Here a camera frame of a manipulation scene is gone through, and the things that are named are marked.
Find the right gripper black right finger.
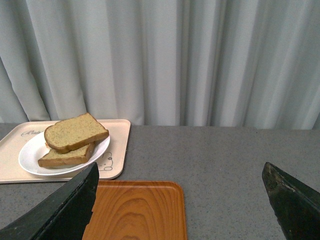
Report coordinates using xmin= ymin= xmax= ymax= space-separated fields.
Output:
xmin=262 ymin=162 xmax=320 ymax=240

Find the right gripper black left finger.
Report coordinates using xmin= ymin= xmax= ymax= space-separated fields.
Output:
xmin=0 ymin=162 xmax=99 ymax=240

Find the white round plate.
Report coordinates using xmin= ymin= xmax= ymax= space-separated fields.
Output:
xmin=18 ymin=132 xmax=111 ymax=176

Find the bread slice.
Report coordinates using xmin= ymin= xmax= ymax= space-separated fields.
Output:
xmin=44 ymin=112 xmax=109 ymax=154
xmin=38 ymin=142 xmax=96 ymax=168

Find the brown wooden tray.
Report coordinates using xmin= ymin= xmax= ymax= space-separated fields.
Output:
xmin=82 ymin=180 xmax=188 ymax=240

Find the beige rabbit tray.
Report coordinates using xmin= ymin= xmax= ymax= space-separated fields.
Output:
xmin=0 ymin=119 xmax=131 ymax=184

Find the grey-white curtain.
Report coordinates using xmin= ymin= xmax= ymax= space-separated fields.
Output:
xmin=0 ymin=0 xmax=320 ymax=130

